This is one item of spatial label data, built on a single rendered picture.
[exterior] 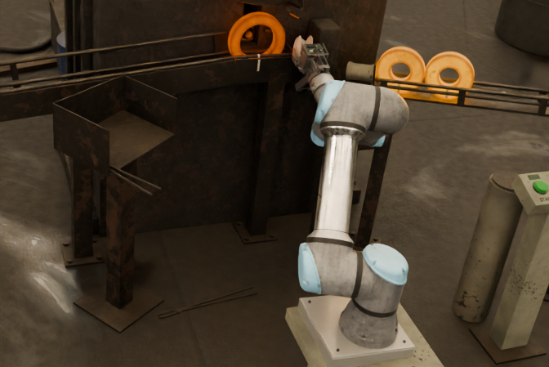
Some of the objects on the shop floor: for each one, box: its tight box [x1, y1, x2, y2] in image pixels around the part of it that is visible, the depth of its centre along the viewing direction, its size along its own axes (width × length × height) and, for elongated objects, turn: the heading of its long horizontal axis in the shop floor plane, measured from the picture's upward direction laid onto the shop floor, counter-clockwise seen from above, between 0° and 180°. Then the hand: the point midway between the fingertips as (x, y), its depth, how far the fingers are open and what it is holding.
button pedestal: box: [469, 171, 549, 365], centre depth 242 cm, size 16×24×62 cm, turn 99°
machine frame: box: [60, 0, 388, 237], centre depth 281 cm, size 73×108×176 cm
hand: (298, 42), depth 256 cm, fingers closed
